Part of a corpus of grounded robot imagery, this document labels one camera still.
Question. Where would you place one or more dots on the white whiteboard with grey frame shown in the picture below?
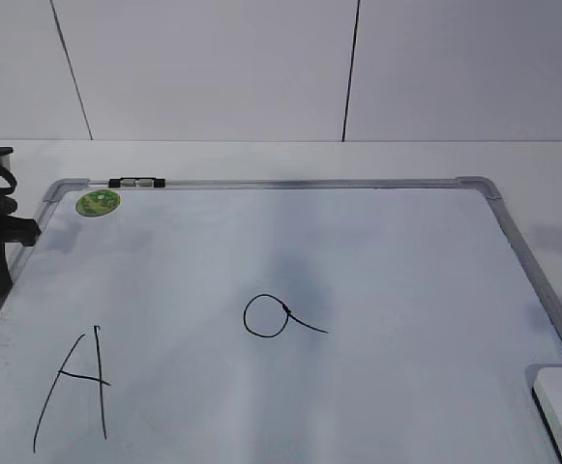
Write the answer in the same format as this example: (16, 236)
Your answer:
(277, 322)

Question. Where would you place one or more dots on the black hanging clip on frame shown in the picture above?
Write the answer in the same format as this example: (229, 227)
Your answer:
(136, 183)

